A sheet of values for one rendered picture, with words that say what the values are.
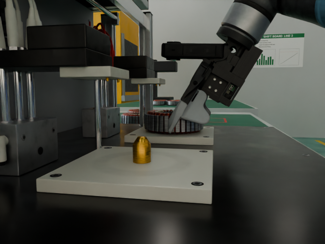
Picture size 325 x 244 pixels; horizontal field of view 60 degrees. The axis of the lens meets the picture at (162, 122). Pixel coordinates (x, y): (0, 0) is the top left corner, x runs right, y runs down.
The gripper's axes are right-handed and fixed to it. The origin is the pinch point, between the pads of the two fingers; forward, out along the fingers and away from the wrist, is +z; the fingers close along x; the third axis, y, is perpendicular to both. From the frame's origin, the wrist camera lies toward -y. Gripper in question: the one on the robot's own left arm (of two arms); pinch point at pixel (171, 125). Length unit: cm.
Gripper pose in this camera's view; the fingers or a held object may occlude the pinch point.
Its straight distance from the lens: 54.1
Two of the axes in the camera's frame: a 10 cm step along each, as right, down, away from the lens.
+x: 1.8, -1.1, 9.8
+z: -4.9, 8.5, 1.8
